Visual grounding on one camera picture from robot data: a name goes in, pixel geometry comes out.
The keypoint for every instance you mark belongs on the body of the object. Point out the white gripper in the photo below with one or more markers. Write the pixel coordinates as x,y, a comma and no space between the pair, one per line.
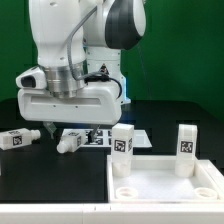
96,103

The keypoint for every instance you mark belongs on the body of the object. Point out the white square tabletop tray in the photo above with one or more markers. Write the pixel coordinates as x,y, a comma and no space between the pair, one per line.
153,180

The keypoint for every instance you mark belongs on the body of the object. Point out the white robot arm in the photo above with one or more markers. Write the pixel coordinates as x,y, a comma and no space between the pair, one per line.
77,78

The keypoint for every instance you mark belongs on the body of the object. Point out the white marker sheet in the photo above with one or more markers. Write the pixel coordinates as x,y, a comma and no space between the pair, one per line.
103,139

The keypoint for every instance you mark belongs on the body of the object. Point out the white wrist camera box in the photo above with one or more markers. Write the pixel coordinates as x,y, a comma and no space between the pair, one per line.
34,78

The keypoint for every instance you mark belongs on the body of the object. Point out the white front rail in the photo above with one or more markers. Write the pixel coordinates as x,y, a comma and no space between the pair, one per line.
111,214

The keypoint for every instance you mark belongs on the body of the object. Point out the white right obstacle wall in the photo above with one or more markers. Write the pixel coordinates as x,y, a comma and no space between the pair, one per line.
213,172

